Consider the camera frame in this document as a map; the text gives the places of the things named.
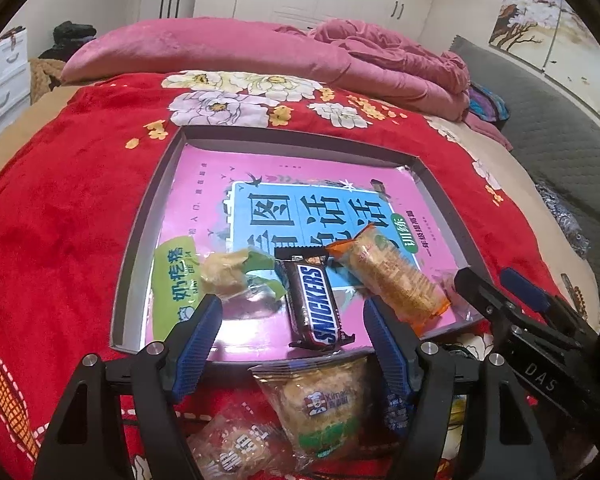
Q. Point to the grey patterned cloth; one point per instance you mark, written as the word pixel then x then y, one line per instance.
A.
pixel 565 215

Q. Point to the green milk snack packet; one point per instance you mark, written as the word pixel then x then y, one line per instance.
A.
pixel 180 270

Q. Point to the yellow wafer packet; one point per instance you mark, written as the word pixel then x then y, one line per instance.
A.
pixel 457 408

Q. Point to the long pink pillow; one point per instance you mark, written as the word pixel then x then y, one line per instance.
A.
pixel 180 45

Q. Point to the brown chocolate bar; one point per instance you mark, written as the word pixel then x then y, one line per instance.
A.
pixel 312 305

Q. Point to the pink folded cloth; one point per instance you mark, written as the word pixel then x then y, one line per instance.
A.
pixel 487 132

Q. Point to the brown fuzzy blanket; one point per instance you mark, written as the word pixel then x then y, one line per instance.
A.
pixel 45 80

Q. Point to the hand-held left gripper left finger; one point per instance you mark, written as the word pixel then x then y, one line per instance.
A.
pixel 200 345

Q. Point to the colourful cloth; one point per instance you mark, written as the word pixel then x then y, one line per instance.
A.
pixel 490 102

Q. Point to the grey headboard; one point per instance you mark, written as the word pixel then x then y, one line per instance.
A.
pixel 540 125

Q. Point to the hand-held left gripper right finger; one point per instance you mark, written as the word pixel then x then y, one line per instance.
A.
pixel 387 355

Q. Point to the pink quilt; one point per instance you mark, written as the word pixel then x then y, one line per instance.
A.
pixel 405 70

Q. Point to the dark blue snack packet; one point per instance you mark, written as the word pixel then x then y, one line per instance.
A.
pixel 397 410

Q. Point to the dark shallow box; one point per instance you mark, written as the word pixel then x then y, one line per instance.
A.
pixel 130 285

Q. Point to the white drawer cabinet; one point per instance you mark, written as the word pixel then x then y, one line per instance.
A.
pixel 5 75

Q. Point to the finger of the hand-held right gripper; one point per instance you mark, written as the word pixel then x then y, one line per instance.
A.
pixel 525 290
pixel 485 297

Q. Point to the red floral blanket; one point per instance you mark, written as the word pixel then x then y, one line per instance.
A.
pixel 70 185

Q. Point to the pink book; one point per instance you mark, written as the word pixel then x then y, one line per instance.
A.
pixel 205 185

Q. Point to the black clothes pile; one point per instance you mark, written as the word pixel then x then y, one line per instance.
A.
pixel 70 37

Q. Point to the green label rice cracker packet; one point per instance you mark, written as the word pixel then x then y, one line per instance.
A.
pixel 320 410

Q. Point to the clear cookie packet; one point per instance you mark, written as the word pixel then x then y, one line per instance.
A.
pixel 230 452

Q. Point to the floral wall painting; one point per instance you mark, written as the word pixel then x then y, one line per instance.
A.
pixel 525 15

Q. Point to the orange-ended cracker roll packet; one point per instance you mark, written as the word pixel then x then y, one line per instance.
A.
pixel 395 280

